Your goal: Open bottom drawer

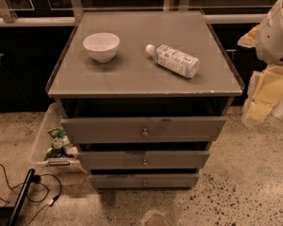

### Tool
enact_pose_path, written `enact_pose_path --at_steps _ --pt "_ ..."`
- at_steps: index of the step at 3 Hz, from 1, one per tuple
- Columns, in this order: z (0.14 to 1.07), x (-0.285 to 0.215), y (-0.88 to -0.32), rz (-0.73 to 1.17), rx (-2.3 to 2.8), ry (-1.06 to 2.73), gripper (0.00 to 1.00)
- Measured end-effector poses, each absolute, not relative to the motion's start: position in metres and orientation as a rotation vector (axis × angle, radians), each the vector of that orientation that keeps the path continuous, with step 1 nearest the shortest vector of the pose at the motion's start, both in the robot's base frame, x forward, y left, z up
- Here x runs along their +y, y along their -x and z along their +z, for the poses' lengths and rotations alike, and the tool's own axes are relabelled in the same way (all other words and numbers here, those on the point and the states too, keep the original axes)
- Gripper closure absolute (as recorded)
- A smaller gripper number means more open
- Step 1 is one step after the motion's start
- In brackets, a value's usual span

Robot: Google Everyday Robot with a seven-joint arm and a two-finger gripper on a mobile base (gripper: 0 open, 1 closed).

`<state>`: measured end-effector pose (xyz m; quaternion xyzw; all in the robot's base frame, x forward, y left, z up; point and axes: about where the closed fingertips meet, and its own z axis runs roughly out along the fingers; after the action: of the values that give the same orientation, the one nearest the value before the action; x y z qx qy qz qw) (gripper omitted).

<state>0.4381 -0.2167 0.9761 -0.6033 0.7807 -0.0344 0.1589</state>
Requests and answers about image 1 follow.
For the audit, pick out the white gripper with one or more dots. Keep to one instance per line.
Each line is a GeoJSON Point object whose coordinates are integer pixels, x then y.
{"type": "Point", "coordinates": [274, 41]}

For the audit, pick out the grey bottom drawer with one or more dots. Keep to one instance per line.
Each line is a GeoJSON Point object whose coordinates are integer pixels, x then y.
{"type": "Point", "coordinates": [144, 180]}

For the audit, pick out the grey drawer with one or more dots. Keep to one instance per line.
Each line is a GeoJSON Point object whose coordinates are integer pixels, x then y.
{"type": "Point", "coordinates": [144, 180]}
{"type": "Point", "coordinates": [144, 160]}
{"type": "Point", "coordinates": [142, 130]}

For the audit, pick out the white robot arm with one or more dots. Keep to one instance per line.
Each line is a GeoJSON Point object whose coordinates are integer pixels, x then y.
{"type": "Point", "coordinates": [269, 46]}

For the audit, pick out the grey drawer cabinet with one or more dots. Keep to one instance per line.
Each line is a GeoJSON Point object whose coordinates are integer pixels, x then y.
{"type": "Point", "coordinates": [133, 85]}

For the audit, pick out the grey top drawer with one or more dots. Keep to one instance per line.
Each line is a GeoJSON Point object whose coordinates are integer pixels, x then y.
{"type": "Point", "coordinates": [142, 130]}

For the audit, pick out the grey middle drawer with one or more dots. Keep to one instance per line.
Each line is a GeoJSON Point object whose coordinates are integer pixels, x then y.
{"type": "Point", "coordinates": [144, 160]}

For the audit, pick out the clear plastic water bottle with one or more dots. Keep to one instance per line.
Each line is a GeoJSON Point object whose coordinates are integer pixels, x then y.
{"type": "Point", "coordinates": [174, 60]}

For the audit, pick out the white ceramic bowl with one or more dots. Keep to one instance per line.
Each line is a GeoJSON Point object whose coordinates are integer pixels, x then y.
{"type": "Point", "coordinates": [102, 47]}

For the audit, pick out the green snack packets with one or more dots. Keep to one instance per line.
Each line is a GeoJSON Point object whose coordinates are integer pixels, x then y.
{"type": "Point", "coordinates": [60, 147]}

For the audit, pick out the black bar on floor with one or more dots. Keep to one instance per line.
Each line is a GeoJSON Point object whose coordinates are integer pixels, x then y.
{"type": "Point", "coordinates": [21, 198]}

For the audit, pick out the white cylindrical post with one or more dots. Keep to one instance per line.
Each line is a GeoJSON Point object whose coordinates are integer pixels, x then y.
{"type": "Point", "coordinates": [281, 105]}

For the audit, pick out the metal window rail frame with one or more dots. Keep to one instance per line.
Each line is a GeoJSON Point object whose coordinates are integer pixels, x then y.
{"type": "Point", "coordinates": [215, 11]}

